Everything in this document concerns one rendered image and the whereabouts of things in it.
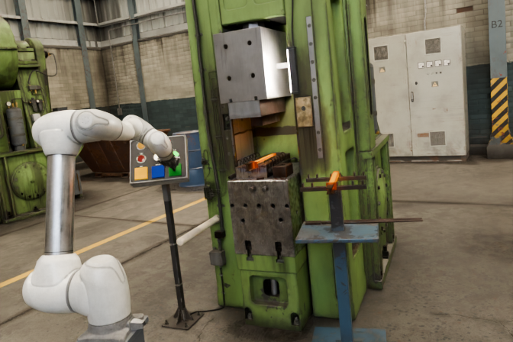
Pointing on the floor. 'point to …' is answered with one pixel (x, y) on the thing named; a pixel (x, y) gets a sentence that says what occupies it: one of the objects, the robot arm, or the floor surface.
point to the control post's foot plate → (182, 320)
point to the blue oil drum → (196, 179)
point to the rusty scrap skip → (109, 156)
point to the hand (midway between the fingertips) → (173, 166)
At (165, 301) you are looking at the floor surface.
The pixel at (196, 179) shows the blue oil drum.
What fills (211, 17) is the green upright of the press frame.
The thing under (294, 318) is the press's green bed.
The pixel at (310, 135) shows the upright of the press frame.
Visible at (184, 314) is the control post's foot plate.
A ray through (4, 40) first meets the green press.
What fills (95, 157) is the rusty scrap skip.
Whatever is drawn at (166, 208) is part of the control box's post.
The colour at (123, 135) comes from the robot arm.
